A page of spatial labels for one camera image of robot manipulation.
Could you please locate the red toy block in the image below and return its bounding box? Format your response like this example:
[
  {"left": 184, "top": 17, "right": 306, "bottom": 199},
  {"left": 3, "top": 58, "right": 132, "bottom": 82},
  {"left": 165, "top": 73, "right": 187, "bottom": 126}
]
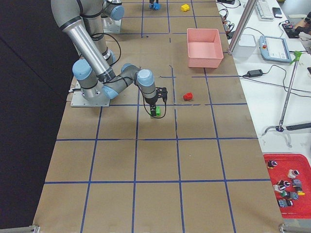
[{"left": 183, "top": 92, "right": 193, "bottom": 101}]

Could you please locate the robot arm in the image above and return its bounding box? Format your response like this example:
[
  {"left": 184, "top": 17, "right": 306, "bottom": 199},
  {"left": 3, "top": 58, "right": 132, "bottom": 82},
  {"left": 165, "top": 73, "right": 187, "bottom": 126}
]
[
  {"left": 101, "top": 0, "right": 124, "bottom": 21},
  {"left": 51, "top": 0, "right": 167, "bottom": 118}
]

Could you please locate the pink plastic box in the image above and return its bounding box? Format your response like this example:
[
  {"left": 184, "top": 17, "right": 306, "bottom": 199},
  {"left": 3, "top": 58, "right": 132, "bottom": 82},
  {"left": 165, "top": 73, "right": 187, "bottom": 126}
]
[{"left": 187, "top": 28, "right": 224, "bottom": 68}]

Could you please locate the black smartphone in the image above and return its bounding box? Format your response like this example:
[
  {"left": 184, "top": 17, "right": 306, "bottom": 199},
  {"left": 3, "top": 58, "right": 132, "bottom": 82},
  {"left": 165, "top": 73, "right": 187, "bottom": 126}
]
[{"left": 272, "top": 7, "right": 282, "bottom": 18}]

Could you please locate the aluminium frame post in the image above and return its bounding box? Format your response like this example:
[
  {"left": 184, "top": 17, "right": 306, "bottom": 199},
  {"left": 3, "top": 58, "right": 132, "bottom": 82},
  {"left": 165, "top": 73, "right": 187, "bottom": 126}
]
[{"left": 228, "top": 0, "right": 258, "bottom": 55}]

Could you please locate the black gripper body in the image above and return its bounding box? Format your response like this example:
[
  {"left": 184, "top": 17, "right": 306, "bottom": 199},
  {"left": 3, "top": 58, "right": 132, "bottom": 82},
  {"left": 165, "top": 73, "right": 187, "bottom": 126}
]
[{"left": 145, "top": 87, "right": 168, "bottom": 107}]

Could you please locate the blue toy block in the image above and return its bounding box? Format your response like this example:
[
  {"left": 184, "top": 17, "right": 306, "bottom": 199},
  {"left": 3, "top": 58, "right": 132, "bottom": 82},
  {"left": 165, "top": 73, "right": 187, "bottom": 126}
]
[{"left": 149, "top": 3, "right": 161, "bottom": 11}]

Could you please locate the teach pendant tablet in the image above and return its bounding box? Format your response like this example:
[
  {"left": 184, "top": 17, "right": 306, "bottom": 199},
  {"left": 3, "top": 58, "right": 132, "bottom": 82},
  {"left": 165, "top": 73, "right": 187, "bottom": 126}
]
[{"left": 259, "top": 35, "right": 292, "bottom": 63}]

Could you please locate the metal reacher grabber tool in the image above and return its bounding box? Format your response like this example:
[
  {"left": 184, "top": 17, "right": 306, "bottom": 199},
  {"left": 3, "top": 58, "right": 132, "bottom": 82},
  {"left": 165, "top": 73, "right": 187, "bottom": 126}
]
[{"left": 262, "top": 51, "right": 311, "bottom": 148}]

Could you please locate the green toy block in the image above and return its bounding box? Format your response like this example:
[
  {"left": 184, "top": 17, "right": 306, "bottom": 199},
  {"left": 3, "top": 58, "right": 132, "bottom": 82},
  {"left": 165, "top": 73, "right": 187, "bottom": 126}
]
[{"left": 151, "top": 106, "right": 161, "bottom": 117}]

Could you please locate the black power adapter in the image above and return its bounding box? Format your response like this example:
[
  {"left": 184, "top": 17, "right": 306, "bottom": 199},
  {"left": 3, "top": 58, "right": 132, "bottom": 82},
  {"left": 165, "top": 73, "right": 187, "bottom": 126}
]
[{"left": 246, "top": 69, "right": 264, "bottom": 78}]

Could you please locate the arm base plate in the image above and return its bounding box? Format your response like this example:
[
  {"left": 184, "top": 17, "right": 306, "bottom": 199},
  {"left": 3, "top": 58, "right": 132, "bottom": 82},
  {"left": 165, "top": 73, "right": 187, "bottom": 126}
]
[
  {"left": 102, "top": 17, "right": 122, "bottom": 34},
  {"left": 71, "top": 75, "right": 110, "bottom": 107}
]

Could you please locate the white keyboard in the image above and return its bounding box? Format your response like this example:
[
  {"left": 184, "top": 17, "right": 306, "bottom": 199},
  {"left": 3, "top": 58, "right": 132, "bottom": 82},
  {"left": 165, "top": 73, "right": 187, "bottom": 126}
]
[{"left": 255, "top": 0, "right": 274, "bottom": 21}]

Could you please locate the white plastic container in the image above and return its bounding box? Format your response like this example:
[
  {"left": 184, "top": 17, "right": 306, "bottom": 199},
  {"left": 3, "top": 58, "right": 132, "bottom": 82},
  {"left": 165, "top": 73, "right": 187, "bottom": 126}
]
[{"left": 233, "top": 34, "right": 257, "bottom": 58}]

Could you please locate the red parts tray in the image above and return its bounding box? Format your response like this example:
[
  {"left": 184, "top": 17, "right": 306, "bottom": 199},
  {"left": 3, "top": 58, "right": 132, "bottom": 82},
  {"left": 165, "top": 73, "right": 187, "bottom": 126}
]
[{"left": 264, "top": 153, "right": 311, "bottom": 219}]

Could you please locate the yellow toy block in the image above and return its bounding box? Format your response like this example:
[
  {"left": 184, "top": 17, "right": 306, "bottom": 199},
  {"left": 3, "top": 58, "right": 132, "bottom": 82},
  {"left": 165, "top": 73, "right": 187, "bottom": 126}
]
[{"left": 180, "top": 4, "right": 190, "bottom": 12}]

